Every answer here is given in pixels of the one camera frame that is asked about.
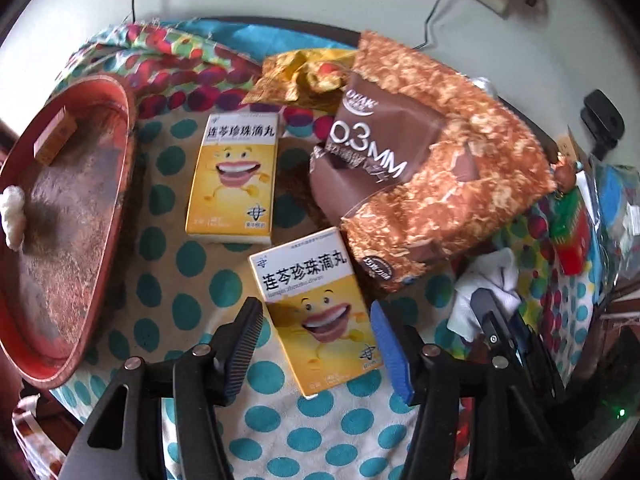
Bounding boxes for small black camera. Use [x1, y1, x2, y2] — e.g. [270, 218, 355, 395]
[580, 90, 627, 162]

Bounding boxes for polka dot cloth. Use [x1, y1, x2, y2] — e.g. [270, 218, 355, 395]
[50, 17, 616, 480]

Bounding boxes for white sock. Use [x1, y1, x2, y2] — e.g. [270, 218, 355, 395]
[446, 247, 523, 343]

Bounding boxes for small brown figurine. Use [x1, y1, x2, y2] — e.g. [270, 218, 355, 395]
[556, 157, 581, 195]

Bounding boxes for round red tray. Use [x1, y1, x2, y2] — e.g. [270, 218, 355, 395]
[0, 75, 142, 392]

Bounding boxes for yellow snack bag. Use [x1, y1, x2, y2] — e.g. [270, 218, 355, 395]
[244, 50, 359, 111]

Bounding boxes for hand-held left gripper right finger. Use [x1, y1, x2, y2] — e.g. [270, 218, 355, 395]
[371, 301, 576, 480]

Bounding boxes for thin black cable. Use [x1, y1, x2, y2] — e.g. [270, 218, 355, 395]
[421, 0, 472, 50]

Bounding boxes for yellow medicine box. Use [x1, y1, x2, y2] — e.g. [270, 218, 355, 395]
[185, 112, 281, 247]
[248, 227, 387, 401]

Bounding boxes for red and green box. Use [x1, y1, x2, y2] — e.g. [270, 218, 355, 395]
[550, 187, 594, 276]

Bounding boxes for teal cloth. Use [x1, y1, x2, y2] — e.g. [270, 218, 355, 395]
[190, 17, 366, 55]

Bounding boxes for brown snack bag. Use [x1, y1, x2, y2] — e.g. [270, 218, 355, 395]
[307, 30, 559, 294]

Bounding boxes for small orange box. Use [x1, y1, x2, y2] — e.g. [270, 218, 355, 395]
[32, 107, 78, 165]

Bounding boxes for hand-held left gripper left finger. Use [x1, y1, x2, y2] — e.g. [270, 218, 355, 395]
[65, 297, 266, 480]

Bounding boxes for white crumpled tissue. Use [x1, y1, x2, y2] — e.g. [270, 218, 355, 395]
[0, 186, 27, 252]

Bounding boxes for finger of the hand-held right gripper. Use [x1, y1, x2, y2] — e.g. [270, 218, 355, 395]
[470, 289, 508, 357]
[507, 310, 542, 367]

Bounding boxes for clear bag with blue item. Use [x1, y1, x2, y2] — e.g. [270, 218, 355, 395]
[590, 160, 640, 272]

